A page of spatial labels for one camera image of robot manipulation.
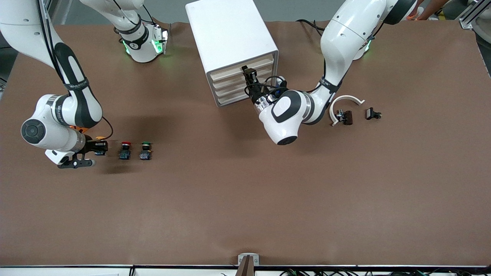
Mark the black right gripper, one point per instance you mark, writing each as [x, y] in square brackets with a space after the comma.
[92, 146]

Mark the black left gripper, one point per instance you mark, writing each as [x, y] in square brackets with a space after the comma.
[254, 93]

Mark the yellow push button switch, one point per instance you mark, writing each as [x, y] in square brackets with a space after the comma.
[100, 152]

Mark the white cabinet drawer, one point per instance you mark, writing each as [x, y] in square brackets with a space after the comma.
[230, 96]
[230, 88]
[230, 80]
[230, 71]

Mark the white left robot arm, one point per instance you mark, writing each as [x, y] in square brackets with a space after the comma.
[341, 42]

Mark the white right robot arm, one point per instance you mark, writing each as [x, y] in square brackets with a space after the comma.
[57, 111]

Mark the person's bare forearm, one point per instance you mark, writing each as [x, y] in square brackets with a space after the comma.
[433, 7]

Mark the white drawer cabinet housing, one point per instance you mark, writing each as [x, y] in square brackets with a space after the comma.
[226, 30]

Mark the white curved plastic part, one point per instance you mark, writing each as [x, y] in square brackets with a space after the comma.
[347, 97]

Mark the brown small electrical component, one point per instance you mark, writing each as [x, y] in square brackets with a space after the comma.
[347, 117]

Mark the black small electrical component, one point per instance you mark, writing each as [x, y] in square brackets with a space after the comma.
[370, 113]

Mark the grey curved background object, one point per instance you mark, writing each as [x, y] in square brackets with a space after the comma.
[486, 34]

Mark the red push button switch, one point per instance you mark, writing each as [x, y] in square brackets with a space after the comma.
[124, 154]

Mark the orange button enclosure box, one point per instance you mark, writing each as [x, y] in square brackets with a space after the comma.
[78, 129]

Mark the green push button switch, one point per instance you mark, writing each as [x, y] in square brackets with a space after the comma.
[145, 155]

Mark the white table edge rail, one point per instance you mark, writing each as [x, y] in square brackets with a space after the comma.
[57, 271]

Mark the grey metal bracket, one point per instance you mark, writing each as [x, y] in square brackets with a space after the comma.
[242, 258]

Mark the brown tapered post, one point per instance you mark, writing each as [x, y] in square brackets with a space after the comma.
[246, 270]

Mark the aluminium frame profile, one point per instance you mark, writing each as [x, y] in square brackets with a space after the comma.
[470, 17]

